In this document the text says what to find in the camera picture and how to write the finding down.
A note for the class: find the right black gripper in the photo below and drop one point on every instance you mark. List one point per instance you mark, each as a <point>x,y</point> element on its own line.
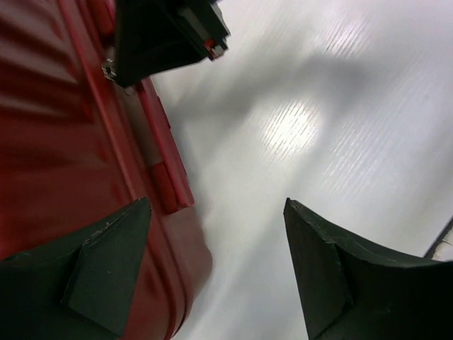
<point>152,37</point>

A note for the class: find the red suitcase blue lining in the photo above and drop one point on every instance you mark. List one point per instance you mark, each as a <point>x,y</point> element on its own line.
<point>75,149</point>

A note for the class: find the silver zipper pull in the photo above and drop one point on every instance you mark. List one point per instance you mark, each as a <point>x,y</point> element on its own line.
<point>109,72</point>

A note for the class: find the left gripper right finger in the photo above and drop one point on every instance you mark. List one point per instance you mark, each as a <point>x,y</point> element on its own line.
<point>352,288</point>

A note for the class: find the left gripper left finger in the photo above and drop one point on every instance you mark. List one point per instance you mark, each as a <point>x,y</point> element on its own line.
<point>80,286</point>

